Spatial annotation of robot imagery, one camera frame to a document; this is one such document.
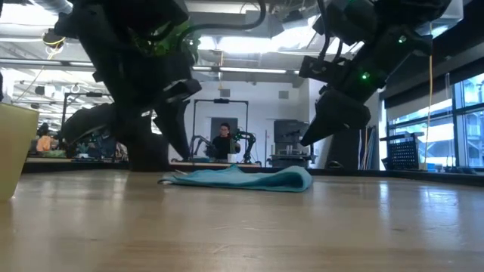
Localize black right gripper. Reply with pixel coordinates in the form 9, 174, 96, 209
298, 0, 434, 147

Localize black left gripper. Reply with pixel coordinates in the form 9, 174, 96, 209
54, 0, 203, 160

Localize teal microfiber towel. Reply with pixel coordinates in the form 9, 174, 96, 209
157, 163, 315, 193

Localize green potted plant black pot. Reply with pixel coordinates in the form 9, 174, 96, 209
126, 18, 202, 174

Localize black folded panel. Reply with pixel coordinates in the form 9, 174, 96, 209
324, 126, 379, 171

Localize background robot station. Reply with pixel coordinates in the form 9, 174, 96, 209
36, 128, 129, 162

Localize black equipment cabinet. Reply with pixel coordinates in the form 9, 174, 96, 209
266, 119, 318, 169

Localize black perforated panel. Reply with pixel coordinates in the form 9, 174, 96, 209
379, 131, 425, 171

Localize person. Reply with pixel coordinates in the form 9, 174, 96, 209
209, 122, 242, 162
36, 122, 54, 154

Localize long ceiling light strip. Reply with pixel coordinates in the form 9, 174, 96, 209
192, 66, 300, 76

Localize grey door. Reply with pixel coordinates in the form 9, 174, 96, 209
210, 117, 239, 141

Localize yellow translucent plastic bin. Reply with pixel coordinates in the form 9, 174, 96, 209
0, 102, 40, 202

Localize black gantry frame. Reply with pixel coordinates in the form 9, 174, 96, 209
60, 91, 114, 128
191, 98, 250, 164

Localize black aluminium table frame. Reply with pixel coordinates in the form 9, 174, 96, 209
21, 160, 484, 187

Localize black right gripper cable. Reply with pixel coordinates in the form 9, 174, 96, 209
316, 0, 346, 64

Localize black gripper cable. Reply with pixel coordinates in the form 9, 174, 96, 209
316, 0, 346, 64
175, 0, 268, 43

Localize silver air duct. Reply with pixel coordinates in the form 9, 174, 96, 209
264, 0, 364, 58

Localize black ceiling camera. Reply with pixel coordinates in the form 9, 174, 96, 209
42, 27, 68, 49

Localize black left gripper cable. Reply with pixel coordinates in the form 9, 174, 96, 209
175, 0, 268, 43

